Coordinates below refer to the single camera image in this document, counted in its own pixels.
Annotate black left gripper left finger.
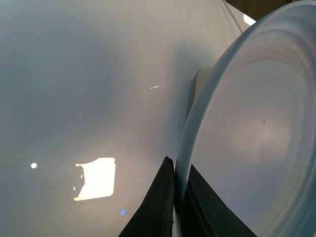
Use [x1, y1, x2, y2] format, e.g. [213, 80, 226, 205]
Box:
[120, 157, 175, 237]

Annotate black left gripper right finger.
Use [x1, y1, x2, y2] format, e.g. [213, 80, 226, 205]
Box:
[181, 165, 256, 237]

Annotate light blue round plate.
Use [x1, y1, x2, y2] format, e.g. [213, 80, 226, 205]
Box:
[175, 0, 316, 237]

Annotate white chrome two-slot toaster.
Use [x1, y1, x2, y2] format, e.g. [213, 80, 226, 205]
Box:
[186, 65, 214, 118]

